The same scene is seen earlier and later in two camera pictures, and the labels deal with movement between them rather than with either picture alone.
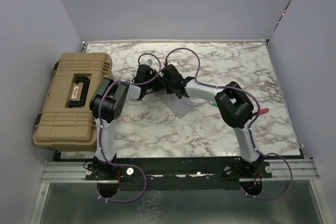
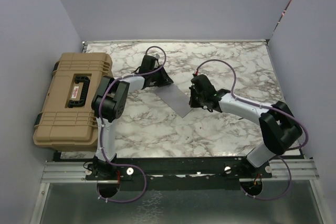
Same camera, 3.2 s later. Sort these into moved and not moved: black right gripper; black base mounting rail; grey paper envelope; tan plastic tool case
Moved: black right gripper
Not moved: tan plastic tool case; grey paper envelope; black base mounting rail
